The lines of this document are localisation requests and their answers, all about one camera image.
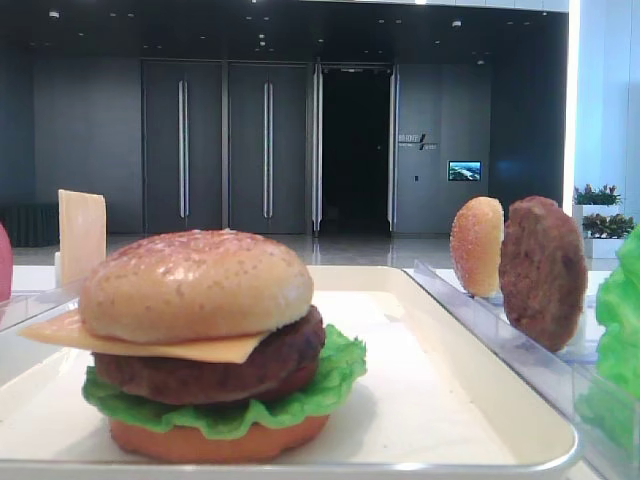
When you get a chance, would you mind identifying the sesame top bun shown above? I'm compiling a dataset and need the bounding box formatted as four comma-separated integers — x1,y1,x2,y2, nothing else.
79,230,314,344

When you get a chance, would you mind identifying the lettuce leaf in burger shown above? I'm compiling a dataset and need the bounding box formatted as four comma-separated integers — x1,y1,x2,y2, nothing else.
82,324,367,440

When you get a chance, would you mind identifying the meat patty in burger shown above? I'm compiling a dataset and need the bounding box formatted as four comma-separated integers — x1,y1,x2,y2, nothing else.
94,306,326,405

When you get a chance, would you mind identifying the standing brown meat patty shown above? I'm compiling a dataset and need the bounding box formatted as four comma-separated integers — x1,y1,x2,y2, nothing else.
499,196,588,352

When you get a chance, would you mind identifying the standing cheese slice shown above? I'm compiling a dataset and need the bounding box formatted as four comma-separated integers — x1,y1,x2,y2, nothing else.
57,189,107,285

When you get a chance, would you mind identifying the cheese slice on burger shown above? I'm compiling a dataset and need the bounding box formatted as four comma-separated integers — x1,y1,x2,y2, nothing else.
17,310,264,365

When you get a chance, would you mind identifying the standing red tomato slice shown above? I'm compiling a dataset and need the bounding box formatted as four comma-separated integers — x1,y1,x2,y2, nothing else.
0,225,13,302

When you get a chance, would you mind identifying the standing green lettuce leaf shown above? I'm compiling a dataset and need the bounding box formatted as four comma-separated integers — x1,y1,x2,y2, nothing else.
576,230,639,450

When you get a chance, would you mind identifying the middle dark double door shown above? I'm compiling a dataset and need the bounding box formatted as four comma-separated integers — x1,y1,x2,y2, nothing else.
229,64,307,234

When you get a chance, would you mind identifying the dark double door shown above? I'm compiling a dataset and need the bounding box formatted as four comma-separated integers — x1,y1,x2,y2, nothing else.
229,64,307,234
143,62,222,233

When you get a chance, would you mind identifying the left dark double door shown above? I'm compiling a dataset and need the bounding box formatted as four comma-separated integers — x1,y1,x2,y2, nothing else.
143,62,222,233

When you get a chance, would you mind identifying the white rectangular metal tray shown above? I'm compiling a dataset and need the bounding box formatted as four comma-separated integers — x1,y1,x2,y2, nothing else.
1,266,581,479

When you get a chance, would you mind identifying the bottom bun in burger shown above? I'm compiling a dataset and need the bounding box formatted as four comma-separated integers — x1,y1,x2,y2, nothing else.
109,416,329,464

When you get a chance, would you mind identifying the lower flower planter box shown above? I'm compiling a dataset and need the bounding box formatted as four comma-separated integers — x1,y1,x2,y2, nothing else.
582,214,635,259

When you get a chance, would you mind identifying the flower planter box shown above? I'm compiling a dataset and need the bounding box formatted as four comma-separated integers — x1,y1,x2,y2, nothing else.
582,214,635,259
573,184,621,223

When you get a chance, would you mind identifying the upper flower planter box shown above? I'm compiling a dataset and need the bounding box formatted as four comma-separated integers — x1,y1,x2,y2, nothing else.
573,184,621,223

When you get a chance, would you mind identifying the wall sign lettering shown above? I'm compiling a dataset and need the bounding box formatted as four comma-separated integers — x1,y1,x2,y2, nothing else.
398,132,439,151

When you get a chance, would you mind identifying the wall display screen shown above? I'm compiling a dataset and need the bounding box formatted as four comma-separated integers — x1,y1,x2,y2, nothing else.
447,161,482,182

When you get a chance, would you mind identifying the left clear acrylic rail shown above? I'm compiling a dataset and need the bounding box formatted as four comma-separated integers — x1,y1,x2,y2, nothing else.
1,281,82,331

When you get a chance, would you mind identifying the clear acrylic rail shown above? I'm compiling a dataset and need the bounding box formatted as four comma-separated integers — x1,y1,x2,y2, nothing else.
408,261,639,479
1,281,82,331

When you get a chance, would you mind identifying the right clear acrylic rail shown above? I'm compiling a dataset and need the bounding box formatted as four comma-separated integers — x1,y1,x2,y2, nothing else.
408,261,639,479

